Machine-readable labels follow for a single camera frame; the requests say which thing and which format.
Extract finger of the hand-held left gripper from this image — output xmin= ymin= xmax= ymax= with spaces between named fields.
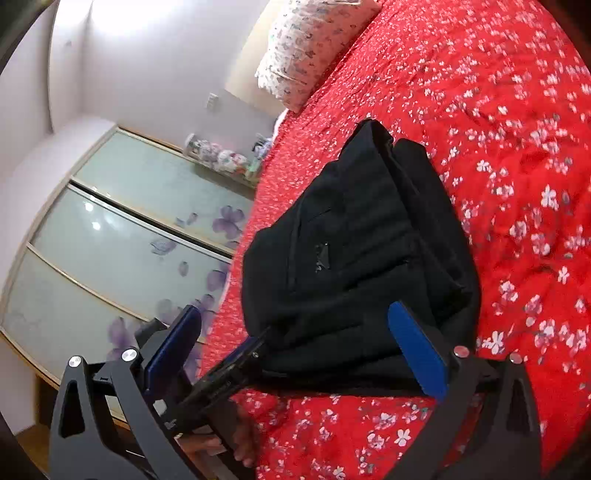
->
xmin=185 ymin=327 xmax=273 ymax=416

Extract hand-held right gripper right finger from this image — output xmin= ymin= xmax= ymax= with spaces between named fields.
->
xmin=388 ymin=301 xmax=542 ymax=480

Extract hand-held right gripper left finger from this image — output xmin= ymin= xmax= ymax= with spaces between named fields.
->
xmin=48 ymin=305 xmax=204 ymax=480

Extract black pants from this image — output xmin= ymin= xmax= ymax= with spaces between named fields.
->
xmin=240 ymin=119 xmax=483 ymax=398

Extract person's left hand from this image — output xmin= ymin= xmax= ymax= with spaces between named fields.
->
xmin=178 ymin=404 xmax=262 ymax=468

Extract floral glass sliding wardrobe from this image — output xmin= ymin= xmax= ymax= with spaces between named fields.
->
xmin=0 ymin=124 xmax=259 ymax=425

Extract red floral bedspread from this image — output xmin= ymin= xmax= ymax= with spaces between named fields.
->
xmin=198 ymin=0 xmax=591 ymax=480

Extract cream padded headboard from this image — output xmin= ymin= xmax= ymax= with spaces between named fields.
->
xmin=224 ymin=0 xmax=289 ymax=118

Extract floral print pillow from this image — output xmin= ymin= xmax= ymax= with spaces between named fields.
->
xmin=255 ymin=0 xmax=384 ymax=114

